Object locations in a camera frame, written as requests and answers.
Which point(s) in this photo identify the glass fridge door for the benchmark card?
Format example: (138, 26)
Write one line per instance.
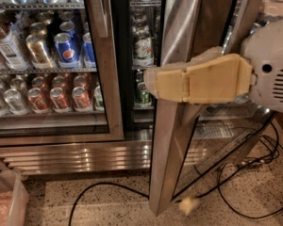
(39, 103)
(190, 28)

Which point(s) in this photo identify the clear plastic bin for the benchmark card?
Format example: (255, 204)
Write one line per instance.
(13, 199)

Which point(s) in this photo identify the brown tea bottle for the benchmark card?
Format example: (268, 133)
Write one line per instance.
(12, 50)

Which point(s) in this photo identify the steel fridge base grille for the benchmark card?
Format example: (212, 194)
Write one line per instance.
(69, 157)

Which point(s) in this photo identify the blue pepsi can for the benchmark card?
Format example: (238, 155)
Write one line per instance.
(68, 51)

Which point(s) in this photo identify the gold soda can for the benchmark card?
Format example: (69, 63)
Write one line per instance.
(42, 57)

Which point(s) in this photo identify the green soda can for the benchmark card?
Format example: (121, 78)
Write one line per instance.
(143, 97)

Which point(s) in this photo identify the red soda can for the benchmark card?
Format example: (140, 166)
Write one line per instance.
(82, 100)

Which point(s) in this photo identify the front diet dew can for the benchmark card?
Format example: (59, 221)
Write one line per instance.
(143, 54)

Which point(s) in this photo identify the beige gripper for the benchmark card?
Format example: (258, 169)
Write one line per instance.
(271, 67)

